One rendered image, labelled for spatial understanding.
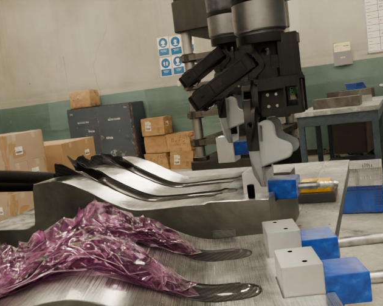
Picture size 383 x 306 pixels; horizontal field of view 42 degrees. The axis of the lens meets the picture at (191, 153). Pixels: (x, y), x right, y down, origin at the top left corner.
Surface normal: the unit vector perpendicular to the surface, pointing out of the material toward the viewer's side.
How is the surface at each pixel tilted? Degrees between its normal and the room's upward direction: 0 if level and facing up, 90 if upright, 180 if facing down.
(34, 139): 86
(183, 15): 90
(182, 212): 90
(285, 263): 0
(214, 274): 3
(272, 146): 79
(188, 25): 90
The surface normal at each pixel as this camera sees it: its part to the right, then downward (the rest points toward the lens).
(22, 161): 0.92, -0.20
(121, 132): -0.36, 0.14
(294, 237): -0.04, 0.11
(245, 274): -0.12, -0.99
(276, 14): 0.45, 0.04
